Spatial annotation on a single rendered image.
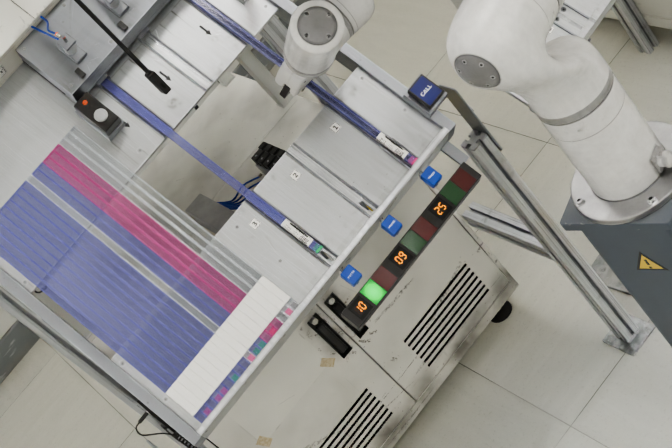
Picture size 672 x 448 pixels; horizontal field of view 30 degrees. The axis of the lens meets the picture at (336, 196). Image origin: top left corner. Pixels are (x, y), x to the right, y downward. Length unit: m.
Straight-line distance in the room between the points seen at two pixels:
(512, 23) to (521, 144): 1.63
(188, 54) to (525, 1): 0.80
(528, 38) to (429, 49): 2.14
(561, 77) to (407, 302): 1.06
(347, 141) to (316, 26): 0.34
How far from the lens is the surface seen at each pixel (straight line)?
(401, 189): 2.13
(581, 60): 1.72
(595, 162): 1.81
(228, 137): 2.82
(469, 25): 1.61
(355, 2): 1.95
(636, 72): 3.21
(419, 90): 2.16
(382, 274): 2.13
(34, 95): 2.28
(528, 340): 2.81
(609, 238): 1.93
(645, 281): 2.00
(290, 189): 2.15
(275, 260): 2.13
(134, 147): 2.21
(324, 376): 2.58
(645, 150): 1.84
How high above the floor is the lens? 1.97
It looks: 34 degrees down
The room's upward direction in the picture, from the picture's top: 43 degrees counter-clockwise
